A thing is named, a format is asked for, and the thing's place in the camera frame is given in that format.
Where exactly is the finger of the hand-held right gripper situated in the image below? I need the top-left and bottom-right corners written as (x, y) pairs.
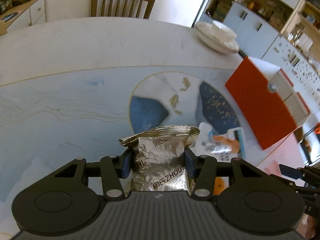
top-left (279, 164), bottom-right (320, 187)

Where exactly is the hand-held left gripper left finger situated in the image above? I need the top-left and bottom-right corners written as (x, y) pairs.
top-left (52, 148), bottom-right (132, 201)

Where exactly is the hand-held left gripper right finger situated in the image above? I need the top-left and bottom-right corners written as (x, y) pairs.
top-left (184, 148), bottom-right (264, 198)

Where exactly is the silver foil snack packet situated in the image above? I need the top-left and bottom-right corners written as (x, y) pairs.
top-left (118, 125), bottom-right (201, 197)

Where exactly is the white and orange food packet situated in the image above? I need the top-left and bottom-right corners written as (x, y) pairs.
top-left (195, 122), bottom-right (245, 161)

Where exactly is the orange fruit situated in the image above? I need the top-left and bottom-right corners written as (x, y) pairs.
top-left (214, 177), bottom-right (229, 195)

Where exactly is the orange white cardboard box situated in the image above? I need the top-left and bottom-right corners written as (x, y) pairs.
top-left (224, 56), bottom-right (312, 151)

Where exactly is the marble patterned desktop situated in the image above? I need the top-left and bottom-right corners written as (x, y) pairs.
top-left (0, 17), bottom-right (304, 240)

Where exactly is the person's right hand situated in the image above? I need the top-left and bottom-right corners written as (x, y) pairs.
top-left (301, 215), bottom-right (320, 239)

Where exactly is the black stand with orange clamp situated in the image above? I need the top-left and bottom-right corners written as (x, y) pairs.
top-left (299, 124), bottom-right (320, 165)

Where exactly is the large white plate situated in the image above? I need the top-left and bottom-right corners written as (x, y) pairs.
top-left (200, 40), bottom-right (240, 55)

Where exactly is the white cabinet with stickers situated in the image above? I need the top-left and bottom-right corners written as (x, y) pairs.
top-left (261, 34), bottom-right (320, 105)

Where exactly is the stack of white dishes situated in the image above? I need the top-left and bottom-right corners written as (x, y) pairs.
top-left (194, 21), bottom-right (240, 53)

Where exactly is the white plastic canister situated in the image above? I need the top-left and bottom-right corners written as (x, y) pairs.
top-left (299, 34), bottom-right (313, 52)

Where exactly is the small white plate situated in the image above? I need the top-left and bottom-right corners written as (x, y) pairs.
top-left (196, 22), bottom-right (239, 48)

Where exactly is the white bowl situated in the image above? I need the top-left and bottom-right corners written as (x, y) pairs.
top-left (212, 21), bottom-right (237, 42)

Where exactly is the large glass jar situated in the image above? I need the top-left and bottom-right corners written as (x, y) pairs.
top-left (287, 24), bottom-right (304, 43)

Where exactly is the cardboard storage box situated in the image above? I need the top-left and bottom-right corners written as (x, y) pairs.
top-left (214, 1), bottom-right (227, 22)

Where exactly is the white side cabinet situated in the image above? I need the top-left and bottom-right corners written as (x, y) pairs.
top-left (0, 0), bottom-right (47, 37)

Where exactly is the black round coaster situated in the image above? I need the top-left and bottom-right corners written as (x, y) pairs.
top-left (2, 11), bottom-right (20, 21)

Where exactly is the dark glass jar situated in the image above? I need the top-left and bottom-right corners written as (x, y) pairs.
top-left (0, 0), bottom-right (13, 15)

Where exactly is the white wall cabinet unit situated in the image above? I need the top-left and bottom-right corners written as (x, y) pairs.
top-left (194, 0), bottom-right (320, 60)

